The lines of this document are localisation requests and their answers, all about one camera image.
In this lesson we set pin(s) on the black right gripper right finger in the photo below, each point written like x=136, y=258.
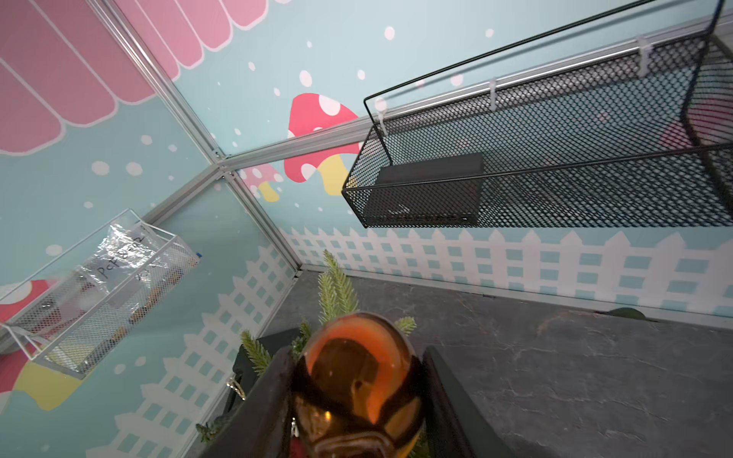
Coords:
x=454, y=424

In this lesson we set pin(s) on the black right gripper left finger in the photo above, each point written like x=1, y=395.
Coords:
x=261, y=427

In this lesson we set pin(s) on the brown shiny ball ornament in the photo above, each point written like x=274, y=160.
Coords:
x=356, y=390

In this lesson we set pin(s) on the small green christmas tree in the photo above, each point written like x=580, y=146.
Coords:
x=337, y=298

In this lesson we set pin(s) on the black plastic case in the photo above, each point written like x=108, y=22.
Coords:
x=253, y=358

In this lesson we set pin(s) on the clear plastic bag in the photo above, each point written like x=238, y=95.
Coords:
x=127, y=255

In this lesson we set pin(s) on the black box in basket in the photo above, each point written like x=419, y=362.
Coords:
x=443, y=192

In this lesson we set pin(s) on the black wire mesh basket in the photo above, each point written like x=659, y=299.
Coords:
x=638, y=137

